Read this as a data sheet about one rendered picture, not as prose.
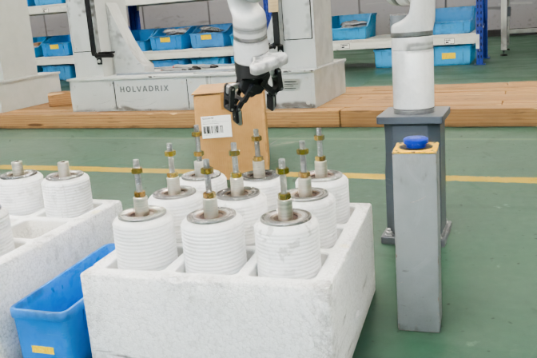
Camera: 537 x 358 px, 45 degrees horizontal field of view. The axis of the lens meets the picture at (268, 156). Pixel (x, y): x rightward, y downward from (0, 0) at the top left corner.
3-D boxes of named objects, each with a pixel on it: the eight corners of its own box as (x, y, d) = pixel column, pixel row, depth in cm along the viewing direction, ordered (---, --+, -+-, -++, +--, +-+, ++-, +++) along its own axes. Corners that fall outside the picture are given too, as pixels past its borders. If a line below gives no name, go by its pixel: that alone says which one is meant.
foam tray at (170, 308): (193, 280, 139) (184, 199, 135) (375, 290, 127) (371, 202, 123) (94, 379, 103) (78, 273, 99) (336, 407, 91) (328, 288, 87)
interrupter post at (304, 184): (315, 195, 106) (314, 176, 106) (308, 199, 104) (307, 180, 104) (302, 194, 108) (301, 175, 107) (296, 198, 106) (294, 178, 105)
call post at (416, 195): (402, 312, 118) (396, 144, 111) (442, 314, 115) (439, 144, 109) (397, 330, 111) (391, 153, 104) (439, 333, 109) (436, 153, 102)
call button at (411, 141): (404, 147, 109) (404, 135, 108) (429, 146, 108) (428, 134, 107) (402, 152, 105) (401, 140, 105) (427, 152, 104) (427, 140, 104)
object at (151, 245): (164, 301, 113) (152, 202, 109) (196, 318, 106) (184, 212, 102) (114, 321, 107) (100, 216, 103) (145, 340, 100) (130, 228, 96)
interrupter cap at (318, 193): (336, 192, 107) (336, 188, 107) (315, 205, 101) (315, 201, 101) (296, 188, 111) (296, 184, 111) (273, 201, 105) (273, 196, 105)
